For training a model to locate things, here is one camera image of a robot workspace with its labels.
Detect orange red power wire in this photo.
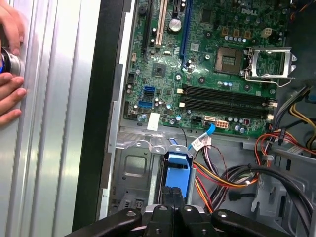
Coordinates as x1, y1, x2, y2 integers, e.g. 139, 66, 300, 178
193, 160, 260, 214

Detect CPU socket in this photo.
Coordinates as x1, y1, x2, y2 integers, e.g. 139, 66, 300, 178
214, 46, 244, 75

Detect metal socket cover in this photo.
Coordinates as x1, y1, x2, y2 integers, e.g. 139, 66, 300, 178
243, 46, 297, 81

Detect green motherboard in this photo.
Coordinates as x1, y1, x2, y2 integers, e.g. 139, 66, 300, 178
122, 0, 292, 139

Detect white expansion slot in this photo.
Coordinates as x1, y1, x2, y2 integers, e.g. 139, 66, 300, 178
155, 0, 169, 49

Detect black chipset chip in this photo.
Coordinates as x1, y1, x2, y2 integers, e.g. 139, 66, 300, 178
152, 62, 169, 78

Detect beige power connector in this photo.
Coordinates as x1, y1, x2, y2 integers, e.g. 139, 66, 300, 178
215, 119, 230, 130

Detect short black expansion slot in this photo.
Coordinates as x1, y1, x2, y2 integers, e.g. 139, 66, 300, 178
172, 0, 181, 18

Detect grey metal drive cage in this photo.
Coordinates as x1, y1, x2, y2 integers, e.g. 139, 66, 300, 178
243, 139, 316, 237

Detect black PC case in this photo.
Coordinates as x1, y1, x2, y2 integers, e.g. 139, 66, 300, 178
71, 0, 316, 237

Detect white label sticker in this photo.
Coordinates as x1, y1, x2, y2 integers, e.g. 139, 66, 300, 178
147, 113, 161, 131

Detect blue data wire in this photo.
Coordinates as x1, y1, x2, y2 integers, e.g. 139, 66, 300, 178
187, 122, 216, 151

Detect black sleeved cable bundle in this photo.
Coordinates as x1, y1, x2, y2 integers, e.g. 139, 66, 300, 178
214, 165, 316, 237

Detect yellow black power wires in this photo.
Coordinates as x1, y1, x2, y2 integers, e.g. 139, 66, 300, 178
273, 85, 316, 151

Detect grey metal disk bay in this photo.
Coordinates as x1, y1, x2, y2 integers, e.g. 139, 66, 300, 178
115, 133, 198, 215

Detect hard disk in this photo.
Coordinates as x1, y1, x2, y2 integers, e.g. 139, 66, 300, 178
160, 137, 196, 198

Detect person's right hand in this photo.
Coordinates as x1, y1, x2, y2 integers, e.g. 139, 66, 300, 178
0, 72, 28, 127

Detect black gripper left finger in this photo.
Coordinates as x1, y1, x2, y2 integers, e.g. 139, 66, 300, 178
63, 186, 176, 237

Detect long black expansion slot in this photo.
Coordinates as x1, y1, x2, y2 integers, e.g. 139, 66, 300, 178
142, 0, 154, 50

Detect person's left hand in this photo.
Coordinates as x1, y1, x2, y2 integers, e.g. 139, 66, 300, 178
0, 2, 26, 56

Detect blue expansion slot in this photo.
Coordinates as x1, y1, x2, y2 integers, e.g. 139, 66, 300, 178
179, 0, 195, 72

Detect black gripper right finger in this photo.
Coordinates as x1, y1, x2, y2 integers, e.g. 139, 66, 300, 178
173, 187, 296, 237

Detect silver coin battery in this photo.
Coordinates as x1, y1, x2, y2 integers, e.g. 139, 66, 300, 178
168, 18, 183, 33

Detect metal locking lever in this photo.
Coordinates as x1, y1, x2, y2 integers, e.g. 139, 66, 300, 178
243, 70, 296, 88

